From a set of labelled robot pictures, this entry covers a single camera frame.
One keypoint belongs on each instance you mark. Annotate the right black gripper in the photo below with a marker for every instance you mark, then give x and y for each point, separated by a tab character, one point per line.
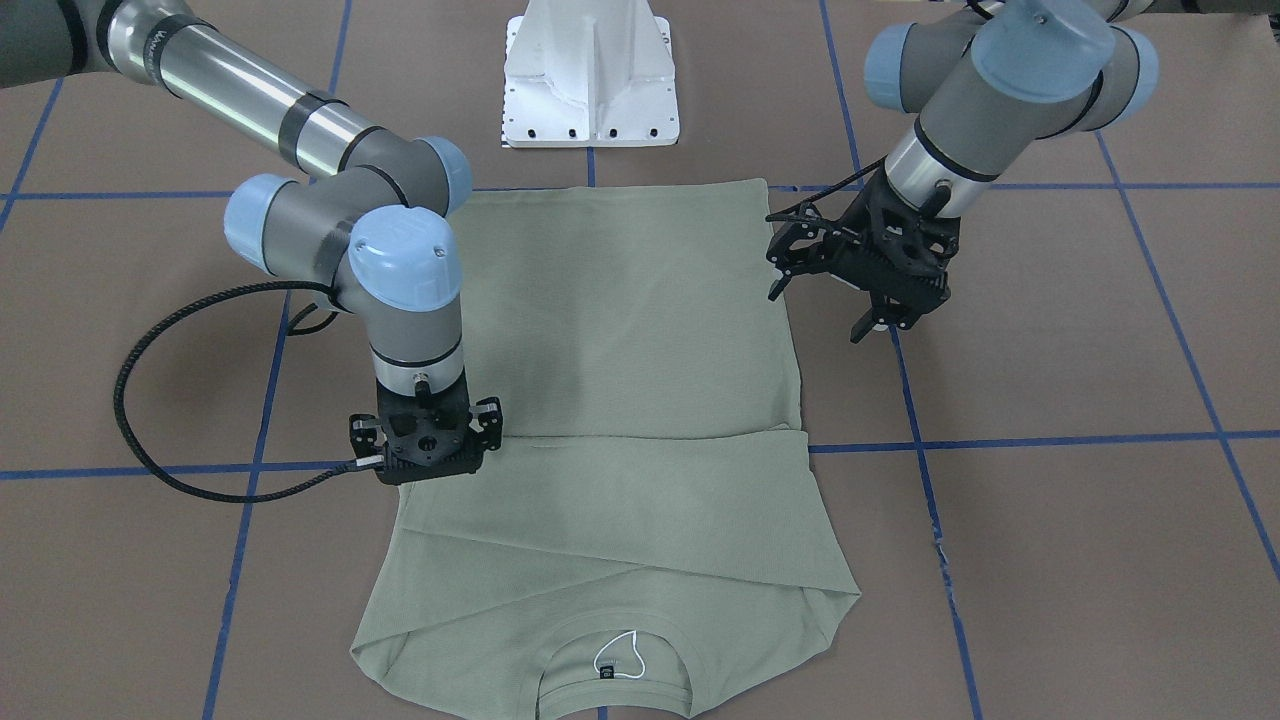
362	431

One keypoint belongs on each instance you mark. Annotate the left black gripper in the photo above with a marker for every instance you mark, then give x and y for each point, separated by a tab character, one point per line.
868	216

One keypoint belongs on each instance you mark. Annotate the olive green long-sleeve shirt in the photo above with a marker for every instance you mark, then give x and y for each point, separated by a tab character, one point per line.
650	533

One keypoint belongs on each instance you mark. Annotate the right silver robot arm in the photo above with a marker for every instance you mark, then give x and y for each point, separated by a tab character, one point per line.
367	232

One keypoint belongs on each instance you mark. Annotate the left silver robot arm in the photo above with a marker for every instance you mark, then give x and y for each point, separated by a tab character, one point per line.
982	85

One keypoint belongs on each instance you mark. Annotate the brown paper table cover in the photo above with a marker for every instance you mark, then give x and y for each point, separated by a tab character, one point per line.
1058	493

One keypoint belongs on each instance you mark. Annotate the white camera stand pedestal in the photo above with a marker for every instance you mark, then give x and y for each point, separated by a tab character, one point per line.
589	74

